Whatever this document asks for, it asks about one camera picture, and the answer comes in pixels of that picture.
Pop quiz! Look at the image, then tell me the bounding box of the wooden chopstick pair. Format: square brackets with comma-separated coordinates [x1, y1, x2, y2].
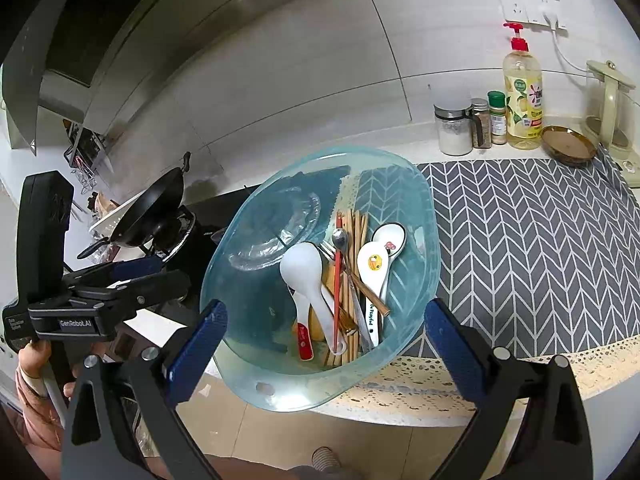
[345, 213, 370, 361]

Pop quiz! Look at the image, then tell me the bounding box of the cream glass kettle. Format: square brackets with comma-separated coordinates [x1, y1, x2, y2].
[584, 60, 640, 188]

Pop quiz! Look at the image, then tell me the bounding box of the white rice paddle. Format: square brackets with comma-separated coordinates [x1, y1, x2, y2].
[278, 241, 349, 356]

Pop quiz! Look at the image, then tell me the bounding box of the steel range hood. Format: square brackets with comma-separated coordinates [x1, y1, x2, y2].
[0, 0, 331, 156]

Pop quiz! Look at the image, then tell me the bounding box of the green cap seasoning bottle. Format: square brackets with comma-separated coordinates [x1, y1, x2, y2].
[487, 91, 508, 146]

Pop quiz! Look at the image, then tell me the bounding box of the wire utensil rack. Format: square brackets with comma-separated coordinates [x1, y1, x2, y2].
[62, 120, 108, 191]

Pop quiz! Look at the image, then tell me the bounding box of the white wall socket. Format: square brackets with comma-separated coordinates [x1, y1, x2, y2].
[497, 0, 568, 31]

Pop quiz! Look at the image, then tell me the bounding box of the white spoon red print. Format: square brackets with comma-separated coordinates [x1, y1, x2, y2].
[370, 222, 409, 308]

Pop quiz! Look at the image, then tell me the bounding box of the brown saucer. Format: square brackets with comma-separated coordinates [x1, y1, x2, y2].
[540, 125, 598, 166]

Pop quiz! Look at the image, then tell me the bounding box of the striped slipper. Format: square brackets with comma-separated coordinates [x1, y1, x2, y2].
[311, 446, 341, 473]

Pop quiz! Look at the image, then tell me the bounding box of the white plate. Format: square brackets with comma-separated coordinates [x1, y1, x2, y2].
[89, 192, 151, 236]

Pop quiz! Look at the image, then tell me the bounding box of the metal fork wooden handle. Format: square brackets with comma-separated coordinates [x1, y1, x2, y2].
[319, 241, 392, 317]

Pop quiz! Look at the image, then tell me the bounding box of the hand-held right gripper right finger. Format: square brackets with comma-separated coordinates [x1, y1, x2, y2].
[424, 297, 594, 480]

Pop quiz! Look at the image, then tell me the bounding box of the teal glass bowl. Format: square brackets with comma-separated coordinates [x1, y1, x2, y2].
[199, 146, 442, 413]

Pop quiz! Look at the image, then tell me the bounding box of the glass salt jar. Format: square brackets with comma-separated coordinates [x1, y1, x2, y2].
[433, 100, 475, 157]

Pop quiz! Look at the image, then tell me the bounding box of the white plug and cable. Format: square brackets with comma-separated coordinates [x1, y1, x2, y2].
[540, 2, 591, 73]

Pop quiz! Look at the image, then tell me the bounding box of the black gas stove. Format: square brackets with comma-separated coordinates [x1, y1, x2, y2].
[145, 210, 226, 273]

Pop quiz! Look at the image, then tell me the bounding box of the dark spice jar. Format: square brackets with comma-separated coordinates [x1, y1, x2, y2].
[470, 98, 493, 150]

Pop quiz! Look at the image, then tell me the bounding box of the yellow dish soap bottle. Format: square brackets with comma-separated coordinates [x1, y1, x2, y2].
[502, 22, 544, 151]

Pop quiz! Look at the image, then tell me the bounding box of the person's left forearm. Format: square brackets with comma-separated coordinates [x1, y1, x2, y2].
[12, 375, 68, 453]

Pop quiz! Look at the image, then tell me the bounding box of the white spoon yellow cartoon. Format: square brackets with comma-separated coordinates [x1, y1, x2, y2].
[356, 241, 390, 347]

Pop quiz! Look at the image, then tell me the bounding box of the black wok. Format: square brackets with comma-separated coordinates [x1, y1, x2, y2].
[77, 152, 193, 261]

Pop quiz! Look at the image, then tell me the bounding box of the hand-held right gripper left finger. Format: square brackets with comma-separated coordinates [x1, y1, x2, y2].
[61, 299, 229, 480]

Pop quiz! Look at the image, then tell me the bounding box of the metal spoon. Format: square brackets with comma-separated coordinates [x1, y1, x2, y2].
[331, 228, 376, 353]

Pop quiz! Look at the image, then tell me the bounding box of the grey herringbone table mat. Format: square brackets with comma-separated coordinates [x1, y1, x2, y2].
[320, 157, 640, 413]

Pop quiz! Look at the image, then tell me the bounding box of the red chopstick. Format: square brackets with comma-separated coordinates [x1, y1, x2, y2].
[333, 212, 345, 356]

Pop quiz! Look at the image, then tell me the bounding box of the person's left hand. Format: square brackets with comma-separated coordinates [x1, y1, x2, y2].
[15, 340, 87, 402]

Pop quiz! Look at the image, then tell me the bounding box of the white spoon red handle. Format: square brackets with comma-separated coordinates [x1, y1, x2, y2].
[286, 284, 317, 361]

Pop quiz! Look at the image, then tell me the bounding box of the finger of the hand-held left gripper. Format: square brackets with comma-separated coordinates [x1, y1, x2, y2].
[62, 255, 164, 288]
[69, 269, 192, 322]

